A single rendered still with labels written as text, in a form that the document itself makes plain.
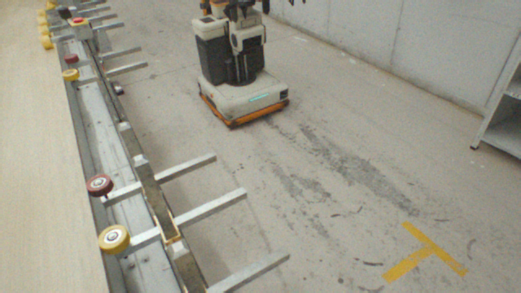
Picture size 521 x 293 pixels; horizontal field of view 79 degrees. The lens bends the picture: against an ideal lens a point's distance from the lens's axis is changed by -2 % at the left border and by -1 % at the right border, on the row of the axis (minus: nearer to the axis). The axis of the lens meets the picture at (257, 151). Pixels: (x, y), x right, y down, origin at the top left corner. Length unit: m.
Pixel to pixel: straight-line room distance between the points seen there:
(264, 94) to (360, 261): 1.51
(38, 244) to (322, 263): 1.35
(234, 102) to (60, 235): 1.83
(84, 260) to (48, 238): 0.16
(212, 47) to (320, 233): 1.65
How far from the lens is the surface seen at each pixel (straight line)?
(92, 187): 1.17
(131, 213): 1.43
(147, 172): 0.80
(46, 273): 1.03
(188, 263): 0.66
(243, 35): 2.46
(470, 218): 2.33
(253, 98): 2.66
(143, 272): 1.25
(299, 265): 1.87
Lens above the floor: 1.63
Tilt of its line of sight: 41 degrees down
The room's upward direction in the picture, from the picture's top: 5 degrees counter-clockwise
